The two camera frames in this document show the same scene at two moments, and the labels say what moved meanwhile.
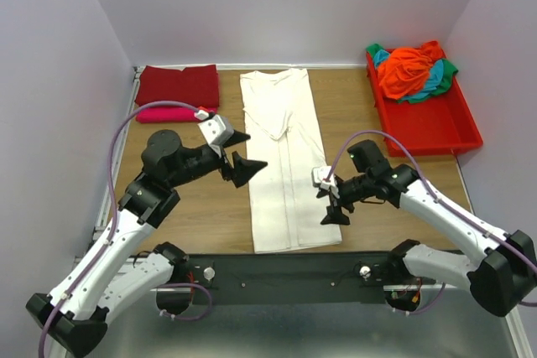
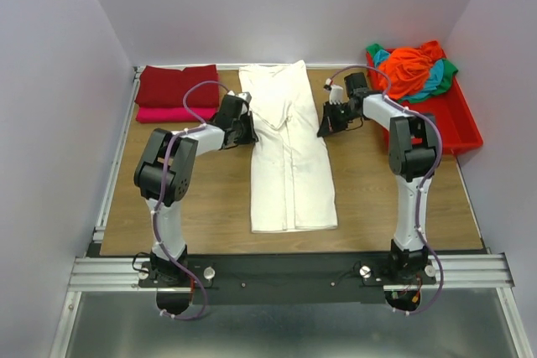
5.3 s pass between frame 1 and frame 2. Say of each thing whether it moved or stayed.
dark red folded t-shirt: stayed
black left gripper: moved
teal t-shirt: stayed
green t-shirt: stayed
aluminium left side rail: stayed
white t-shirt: moved
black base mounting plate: stayed
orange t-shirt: stayed
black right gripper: moved
